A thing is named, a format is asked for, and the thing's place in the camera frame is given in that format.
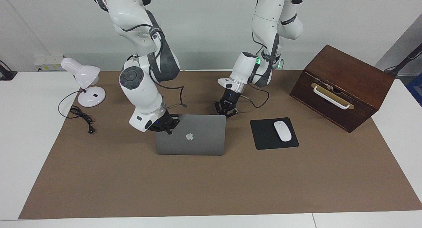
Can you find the white desk lamp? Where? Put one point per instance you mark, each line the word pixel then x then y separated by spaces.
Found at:
pixel 89 98

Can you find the brown table mat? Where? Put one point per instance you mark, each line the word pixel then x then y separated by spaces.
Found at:
pixel 197 188

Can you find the white power strip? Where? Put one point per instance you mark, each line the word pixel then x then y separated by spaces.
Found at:
pixel 47 61

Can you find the black camera stand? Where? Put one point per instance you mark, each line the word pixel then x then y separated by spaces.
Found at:
pixel 404 63

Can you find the blue object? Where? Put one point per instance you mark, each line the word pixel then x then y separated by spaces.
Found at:
pixel 416 89

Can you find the black table clamp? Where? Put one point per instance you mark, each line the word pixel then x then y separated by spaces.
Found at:
pixel 6 73

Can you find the silver grey laptop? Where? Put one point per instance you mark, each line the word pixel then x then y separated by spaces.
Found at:
pixel 197 135

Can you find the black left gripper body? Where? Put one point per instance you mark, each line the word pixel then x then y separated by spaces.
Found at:
pixel 229 99

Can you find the dark brown wooden box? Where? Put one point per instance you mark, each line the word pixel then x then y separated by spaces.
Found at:
pixel 349 70

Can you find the white computer mouse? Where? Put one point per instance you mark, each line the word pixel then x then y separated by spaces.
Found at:
pixel 283 131

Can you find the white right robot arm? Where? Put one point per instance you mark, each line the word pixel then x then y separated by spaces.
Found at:
pixel 141 89

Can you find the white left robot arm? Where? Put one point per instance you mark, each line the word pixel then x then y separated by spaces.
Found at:
pixel 267 17

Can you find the black mouse pad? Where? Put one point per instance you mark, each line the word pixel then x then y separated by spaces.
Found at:
pixel 263 135

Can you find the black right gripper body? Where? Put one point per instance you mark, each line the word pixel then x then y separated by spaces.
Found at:
pixel 163 122

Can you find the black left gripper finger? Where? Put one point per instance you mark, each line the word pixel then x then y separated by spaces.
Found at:
pixel 218 108
pixel 232 113

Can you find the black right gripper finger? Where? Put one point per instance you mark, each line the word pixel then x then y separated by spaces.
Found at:
pixel 177 119
pixel 169 131

